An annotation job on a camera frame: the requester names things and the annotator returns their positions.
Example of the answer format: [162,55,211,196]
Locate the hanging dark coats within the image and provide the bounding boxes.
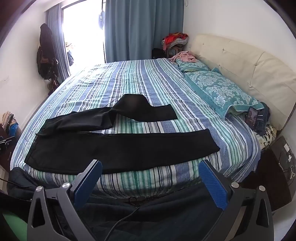
[36,23,59,80]

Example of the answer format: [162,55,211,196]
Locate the green mat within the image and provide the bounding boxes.
[0,210,29,241]

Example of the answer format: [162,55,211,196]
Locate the black bedside cabinet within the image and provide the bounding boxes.
[240,136,296,211]

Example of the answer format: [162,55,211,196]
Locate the dark wooden furniture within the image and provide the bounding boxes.
[0,126,22,172]

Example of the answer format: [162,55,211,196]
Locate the black cable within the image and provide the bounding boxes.
[106,206,140,241]

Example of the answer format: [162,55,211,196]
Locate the floral cloth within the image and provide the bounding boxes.
[255,124,277,151]

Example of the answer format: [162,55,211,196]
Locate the cream padded headboard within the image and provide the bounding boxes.
[188,34,296,131]

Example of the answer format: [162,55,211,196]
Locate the black pants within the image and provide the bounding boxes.
[24,94,220,175]

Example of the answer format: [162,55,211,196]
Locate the smartphone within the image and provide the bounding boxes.
[245,107,259,128]

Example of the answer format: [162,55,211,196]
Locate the blue bag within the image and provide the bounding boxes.
[0,111,19,137]

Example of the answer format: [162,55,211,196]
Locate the dark blue jeans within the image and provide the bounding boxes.
[254,102,271,136]

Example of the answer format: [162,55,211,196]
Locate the pink cloth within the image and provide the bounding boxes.
[168,51,198,63]

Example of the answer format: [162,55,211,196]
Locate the black bag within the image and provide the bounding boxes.
[151,48,167,59]

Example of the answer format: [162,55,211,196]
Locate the striped bed sheet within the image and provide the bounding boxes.
[10,58,262,198]

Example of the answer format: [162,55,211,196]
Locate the red clothes pile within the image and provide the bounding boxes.
[161,32,189,50]

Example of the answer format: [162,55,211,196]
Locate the narrow blue curtain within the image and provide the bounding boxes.
[45,5,71,85]

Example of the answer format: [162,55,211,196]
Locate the dark cloth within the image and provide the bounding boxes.
[7,167,234,241]

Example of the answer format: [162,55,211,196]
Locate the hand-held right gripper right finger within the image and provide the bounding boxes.
[199,159,274,241]

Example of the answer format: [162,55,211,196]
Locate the wide blue curtain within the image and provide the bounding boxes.
[105,0,185,63]

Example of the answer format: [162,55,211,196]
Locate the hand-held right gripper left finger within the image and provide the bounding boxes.
[27,159,103,241]

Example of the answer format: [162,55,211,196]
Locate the large teal patterned pillow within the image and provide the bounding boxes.
[184,68,264,120]

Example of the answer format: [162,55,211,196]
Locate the small teal patterned pillow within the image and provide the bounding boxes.
[174,57,211,73]

